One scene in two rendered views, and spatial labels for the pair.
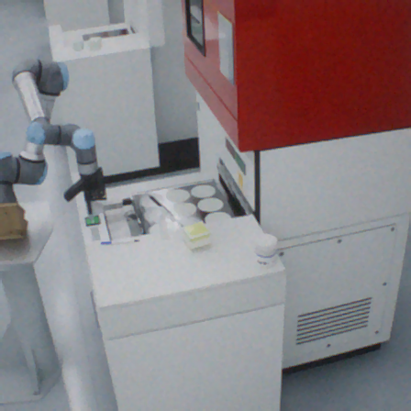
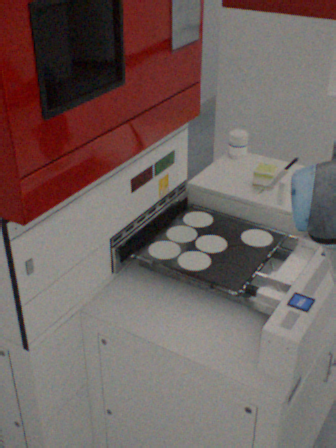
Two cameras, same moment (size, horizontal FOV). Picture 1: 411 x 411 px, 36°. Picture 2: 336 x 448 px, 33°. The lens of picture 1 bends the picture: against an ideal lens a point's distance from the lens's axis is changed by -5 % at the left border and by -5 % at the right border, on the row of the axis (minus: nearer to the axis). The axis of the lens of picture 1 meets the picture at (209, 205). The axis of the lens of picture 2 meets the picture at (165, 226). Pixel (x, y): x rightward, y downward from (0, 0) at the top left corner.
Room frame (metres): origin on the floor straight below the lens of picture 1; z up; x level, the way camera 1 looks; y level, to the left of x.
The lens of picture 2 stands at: (3.30, 1.06, 1.89)
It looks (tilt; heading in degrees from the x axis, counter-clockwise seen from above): 32 degrees down; 226
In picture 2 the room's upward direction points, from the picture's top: straight up
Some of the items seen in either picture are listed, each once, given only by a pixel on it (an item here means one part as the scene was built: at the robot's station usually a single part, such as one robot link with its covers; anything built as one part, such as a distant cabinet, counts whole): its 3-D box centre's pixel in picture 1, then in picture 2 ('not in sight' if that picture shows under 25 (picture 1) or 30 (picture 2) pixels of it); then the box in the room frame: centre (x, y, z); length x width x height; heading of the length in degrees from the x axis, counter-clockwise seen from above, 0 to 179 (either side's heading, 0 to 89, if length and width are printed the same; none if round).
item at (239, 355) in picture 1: (172, 320); (241, 354); (2.07, 0.18, 0.41); 0.97 x 0.64 x 0.82; 14
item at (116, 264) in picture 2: (234, 199); (153, 228); (2.23, -0.10, 0.89); 0.44 x 0.02 x 0.10; 14
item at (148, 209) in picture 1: (183, 210); (211, 244); (2.17, 0.10, 0.90); 0.34 x 0.34 x 0.01; 14
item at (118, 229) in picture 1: (118, 231); (291, 276); (2.09, 0.35, 0.87); 0.36 x 0.08 x 0.03; 14
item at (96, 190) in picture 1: (93, 184); not in sight; (2.03, 0.42, 1.12); 0.09 x 0.08 x 0.12; 104
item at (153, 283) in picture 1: (183, 274); (286, 202); (1.77, 0.10, 0.89); 0.62 x 0.35 x 0.14; 104
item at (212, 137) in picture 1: (224, 150); (116, 218); (2.41, -0.07, 1.02); 0.82 x 0.03 x 0.40; 14
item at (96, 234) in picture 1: (91, 219); (315, 296); (2.15, 0.47, 0.89); 0.55 x 0.09 x 0.14; 14
